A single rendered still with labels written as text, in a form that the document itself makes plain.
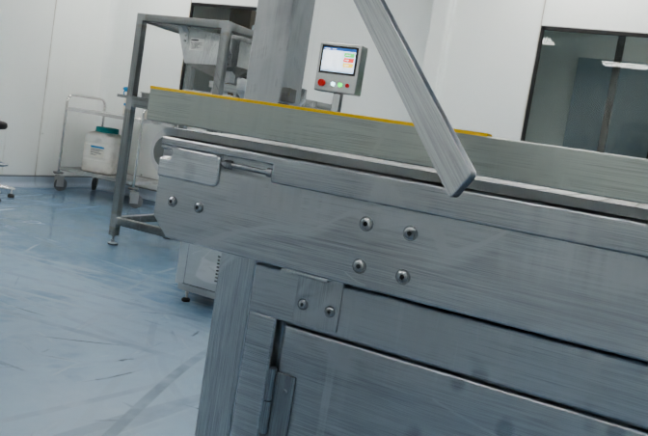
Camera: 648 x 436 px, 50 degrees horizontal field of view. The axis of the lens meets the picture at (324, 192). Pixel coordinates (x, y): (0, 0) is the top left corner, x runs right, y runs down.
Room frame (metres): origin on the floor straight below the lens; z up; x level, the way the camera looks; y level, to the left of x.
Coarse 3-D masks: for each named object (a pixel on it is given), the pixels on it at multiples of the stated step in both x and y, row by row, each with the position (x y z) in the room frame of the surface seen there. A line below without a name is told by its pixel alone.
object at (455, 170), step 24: (360, 0) 0.59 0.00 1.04; (384, 0) 0.56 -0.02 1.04; (384, 24) 0.55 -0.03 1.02; (384, 48) 0.54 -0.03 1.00; (408, 48) 0.52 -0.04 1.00; (408, 72) 0.51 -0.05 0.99; (408, 96) 0.50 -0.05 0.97; (432, 96) 0.48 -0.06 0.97; (432, 120) 0.48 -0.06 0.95; (432, 144) 0.47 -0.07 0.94; (456, 144) 0.45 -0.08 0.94; (456, 168) 0.45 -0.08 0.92; (456, 192) 0.44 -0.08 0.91
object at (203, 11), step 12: (192, 12) 6.92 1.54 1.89; (204, 12) 6.86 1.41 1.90; (216, 12) 6.80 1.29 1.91; (228, 12) 6.75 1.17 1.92; (240, 12) 6.69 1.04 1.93; (252, 12) 6.64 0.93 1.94; (240, 24) 6.68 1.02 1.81; (252, 24) 6.63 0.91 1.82; (204, 72) 6.82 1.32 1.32; (180, 84) 6.93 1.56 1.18; (204, 84) 6.81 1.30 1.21
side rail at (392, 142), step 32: (160, 96) 0.69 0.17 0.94; (192, 96) 0.68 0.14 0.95; (224, 128) 0.66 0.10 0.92; (256, 128) 0.64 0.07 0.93; (288, 128) 0.63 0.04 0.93; (320, 128) 0.61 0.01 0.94; (352, 128) 0.60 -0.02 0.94; (384, 128) 0.59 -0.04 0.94; (416, 160) 0.57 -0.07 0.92; (480, 160) 0.55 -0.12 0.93; (512, 160) 0.54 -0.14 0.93; (544, 160) 0.53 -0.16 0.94; (576, 160) 0.52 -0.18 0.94; (608, 160) 0.51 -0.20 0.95; (640, 160) 0.50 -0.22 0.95; (608, 192) 0.51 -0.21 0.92; (640, 192) 0.50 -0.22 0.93
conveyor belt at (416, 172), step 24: (240, 144) 0.67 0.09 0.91; (264, 144) 0.66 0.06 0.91; (288, 144) 0.77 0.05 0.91; (360, 168) 0.61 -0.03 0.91; (384, 168) 0.60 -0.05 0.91; (408, 168) 0.60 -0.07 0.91; (432, 168) 0.71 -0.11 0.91; (504, 192) 0.56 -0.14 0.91; (528, 192) 0.55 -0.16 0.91; (552, 192) 0.56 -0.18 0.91; (576, 192) 0.66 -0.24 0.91
